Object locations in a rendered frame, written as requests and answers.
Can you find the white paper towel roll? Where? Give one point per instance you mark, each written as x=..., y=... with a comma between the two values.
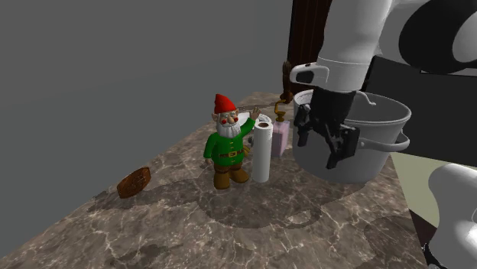
x=262, y=156

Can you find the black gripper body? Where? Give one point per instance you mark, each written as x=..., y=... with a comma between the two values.
x=331, y=108

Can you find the large grey cooking pot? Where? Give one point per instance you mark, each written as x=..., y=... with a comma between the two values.
x=372, y=123

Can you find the pink soap dispenser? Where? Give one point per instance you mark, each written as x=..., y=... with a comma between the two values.
x=280, y=139

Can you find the brown oval bread loaf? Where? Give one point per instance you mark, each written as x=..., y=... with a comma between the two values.
x=133, y=182

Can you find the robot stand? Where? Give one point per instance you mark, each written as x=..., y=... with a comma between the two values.
x=439, y=119

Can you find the garden gnome figure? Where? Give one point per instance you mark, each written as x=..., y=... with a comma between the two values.
x=225, y=149

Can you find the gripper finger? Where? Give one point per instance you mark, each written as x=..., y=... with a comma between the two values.
x=345, y=143
x=302, y=128

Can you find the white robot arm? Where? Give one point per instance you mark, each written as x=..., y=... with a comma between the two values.
x=350, y=41

